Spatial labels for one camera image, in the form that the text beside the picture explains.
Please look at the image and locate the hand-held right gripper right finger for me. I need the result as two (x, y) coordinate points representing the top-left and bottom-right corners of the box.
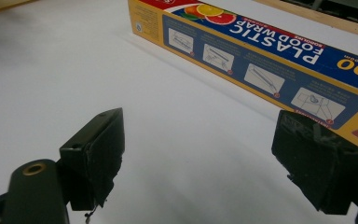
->
(270, 109), (358, 216)

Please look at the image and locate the yellow and blue wrap box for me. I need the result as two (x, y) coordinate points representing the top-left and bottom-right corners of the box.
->
(127, 0), (358, 156)

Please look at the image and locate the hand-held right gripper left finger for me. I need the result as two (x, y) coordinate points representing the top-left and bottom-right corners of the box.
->
(58, 107), (126, 212)

